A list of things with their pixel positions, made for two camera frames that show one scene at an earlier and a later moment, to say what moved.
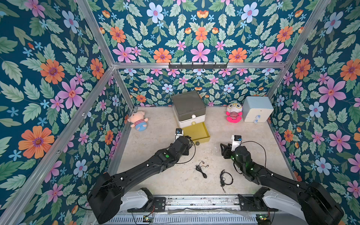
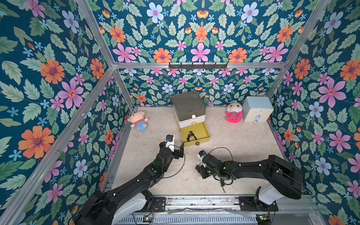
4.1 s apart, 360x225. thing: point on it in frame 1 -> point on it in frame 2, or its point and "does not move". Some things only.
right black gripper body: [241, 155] -> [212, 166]
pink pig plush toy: [139, 122] does not move
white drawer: [193, 121] does not move
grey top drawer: [189, 105] does not move
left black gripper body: [185, 151] -> [174, 155]
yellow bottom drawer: [198, 132] does not move
